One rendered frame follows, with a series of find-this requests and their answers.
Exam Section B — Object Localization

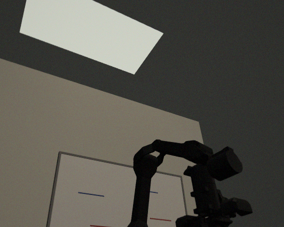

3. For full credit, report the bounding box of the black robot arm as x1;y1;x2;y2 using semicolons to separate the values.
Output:
127;139;243;227

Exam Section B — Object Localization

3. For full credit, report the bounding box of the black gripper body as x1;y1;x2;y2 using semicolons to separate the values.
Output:
175;183;253;227

